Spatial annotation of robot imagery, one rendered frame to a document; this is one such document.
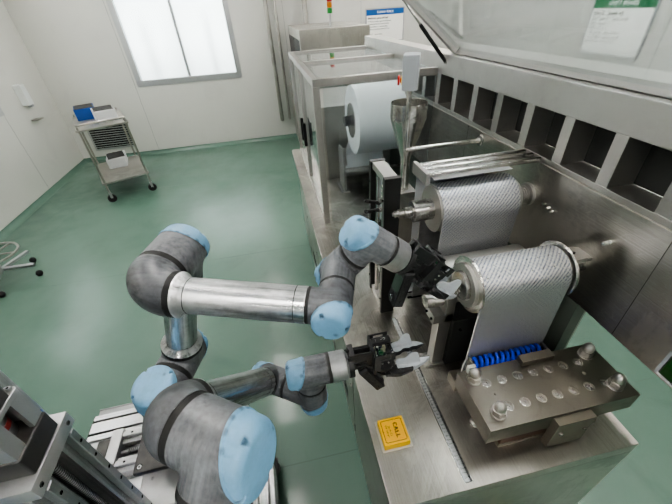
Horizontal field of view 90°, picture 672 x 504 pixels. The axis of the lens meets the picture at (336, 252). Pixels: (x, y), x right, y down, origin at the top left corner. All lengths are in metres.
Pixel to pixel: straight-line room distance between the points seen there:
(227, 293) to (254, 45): 5.56
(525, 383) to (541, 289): 0.25
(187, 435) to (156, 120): 6.07
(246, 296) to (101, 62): 5.98
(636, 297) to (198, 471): 0.94
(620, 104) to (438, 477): 0.95
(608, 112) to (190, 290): 0.99
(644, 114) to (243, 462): 0.98
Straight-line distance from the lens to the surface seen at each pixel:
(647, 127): 0.97
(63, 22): 6.57
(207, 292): 0.70
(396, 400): 1.09
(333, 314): 0.61
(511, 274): 0.91
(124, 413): 1.49
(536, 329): 1.10
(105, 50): 6.45
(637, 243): 0.99
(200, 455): 0.59
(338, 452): 2.00
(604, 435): 1.22
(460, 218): 1.02
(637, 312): 1.03
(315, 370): 0.85
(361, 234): 0.66
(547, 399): 1.04
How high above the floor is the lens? 1.84
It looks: 36 degrees down
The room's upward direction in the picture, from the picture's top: 4 degrees counter-clockwise
